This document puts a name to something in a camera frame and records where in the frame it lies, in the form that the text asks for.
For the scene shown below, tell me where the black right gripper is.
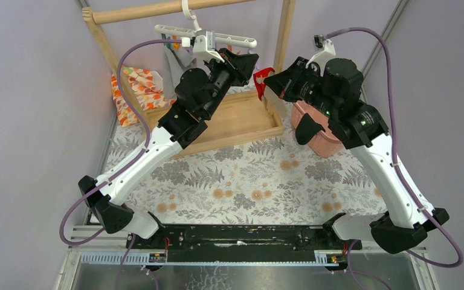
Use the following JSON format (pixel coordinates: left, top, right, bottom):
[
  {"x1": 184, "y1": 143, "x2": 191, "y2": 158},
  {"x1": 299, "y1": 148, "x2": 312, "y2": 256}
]
[{"x1": 263, "y1": 56, "x2": 337, "y2": 118}]

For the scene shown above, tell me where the red beige sock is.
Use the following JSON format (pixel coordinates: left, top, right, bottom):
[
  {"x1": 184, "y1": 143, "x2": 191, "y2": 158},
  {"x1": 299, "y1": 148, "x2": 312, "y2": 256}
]
[{"x1": 253, "y1": 67, "x2": 275, "y2": 101}]

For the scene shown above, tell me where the white plastic clip hanger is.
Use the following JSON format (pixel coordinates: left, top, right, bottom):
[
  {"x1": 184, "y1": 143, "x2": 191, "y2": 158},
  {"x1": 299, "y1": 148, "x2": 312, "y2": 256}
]
[{"x1": 155, "y1": 0, "x2": 257, "y2": 49}]

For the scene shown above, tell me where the pink plastic laundry basket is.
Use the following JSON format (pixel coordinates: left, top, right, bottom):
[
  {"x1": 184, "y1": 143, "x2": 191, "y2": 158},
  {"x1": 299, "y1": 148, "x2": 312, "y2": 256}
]
[{"x1": 291, "y1": 101, "x2": 344, "y2": 158}]

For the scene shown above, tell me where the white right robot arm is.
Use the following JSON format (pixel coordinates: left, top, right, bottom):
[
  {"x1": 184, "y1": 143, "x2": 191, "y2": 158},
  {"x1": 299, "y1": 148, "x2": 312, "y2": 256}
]
[{"x1": 265, "y1": 57, "x2": 449, "y2": 254}]

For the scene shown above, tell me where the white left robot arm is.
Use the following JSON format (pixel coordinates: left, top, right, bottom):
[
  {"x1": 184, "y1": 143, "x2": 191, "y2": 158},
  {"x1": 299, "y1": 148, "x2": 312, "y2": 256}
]
[{"x1": 78, "y1": 48, "x2": 259, "y2": 248}]

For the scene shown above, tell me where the grey hanging cloth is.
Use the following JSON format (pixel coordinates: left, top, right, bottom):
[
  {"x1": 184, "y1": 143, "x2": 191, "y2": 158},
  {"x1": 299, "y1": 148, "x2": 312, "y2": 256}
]
[{"x1": 162, "y1": 47, "x2": 196, "y2": 101}]

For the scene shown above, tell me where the orange clothespin left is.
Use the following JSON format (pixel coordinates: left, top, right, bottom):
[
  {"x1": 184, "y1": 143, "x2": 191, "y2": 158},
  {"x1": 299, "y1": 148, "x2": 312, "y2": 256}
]
[{"x1": 172, "y1": 36, "x2": 182, "y2": 51}]

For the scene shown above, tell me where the orange floral cloth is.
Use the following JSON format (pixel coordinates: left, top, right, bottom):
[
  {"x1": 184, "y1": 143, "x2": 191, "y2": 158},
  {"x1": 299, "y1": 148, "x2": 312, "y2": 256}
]
[{"x1": 111, "y1": 66, "x2": 175, "y2": 127}]

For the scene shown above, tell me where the floral patterned table mat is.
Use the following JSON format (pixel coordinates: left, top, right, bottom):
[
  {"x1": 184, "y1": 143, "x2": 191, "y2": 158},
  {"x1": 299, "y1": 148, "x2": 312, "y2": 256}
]
[{"x1": 126, "y1": 119, "x2": 386, "y2": 225}]

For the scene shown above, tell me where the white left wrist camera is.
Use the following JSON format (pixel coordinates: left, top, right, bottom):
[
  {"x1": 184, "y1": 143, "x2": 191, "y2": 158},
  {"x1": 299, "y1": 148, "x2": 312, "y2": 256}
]
[{"x1": 180, "y1": 30, "x2": 224, "y2": 63}]

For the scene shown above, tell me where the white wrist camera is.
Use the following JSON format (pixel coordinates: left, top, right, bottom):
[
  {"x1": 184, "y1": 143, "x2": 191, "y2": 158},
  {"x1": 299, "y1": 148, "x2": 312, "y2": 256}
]
[
  {"x1": 180, "y1": 30, "x2": 224, "y2": 63},
  {"x1": 305, "y1": 34, "x2": 336, "y2": 74}
]

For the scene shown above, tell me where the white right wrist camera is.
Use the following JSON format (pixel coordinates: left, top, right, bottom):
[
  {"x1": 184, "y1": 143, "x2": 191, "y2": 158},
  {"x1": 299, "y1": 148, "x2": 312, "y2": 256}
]
[{"x1": 305, "y1": 34, "x2": 336, "y2": 74}]

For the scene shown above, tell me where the wooden drying rack frame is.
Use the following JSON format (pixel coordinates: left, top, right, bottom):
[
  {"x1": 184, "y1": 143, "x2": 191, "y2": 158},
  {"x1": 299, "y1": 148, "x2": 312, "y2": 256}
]
[{"x1": 82, "y1": 1, "x2": 295, "y2": 157}]

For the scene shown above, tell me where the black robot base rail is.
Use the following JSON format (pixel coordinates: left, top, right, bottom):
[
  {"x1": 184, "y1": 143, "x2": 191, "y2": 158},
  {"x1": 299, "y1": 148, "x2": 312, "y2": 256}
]
[{"x1": 126, "y1": 224, "x2": 362, "y2": 266}]

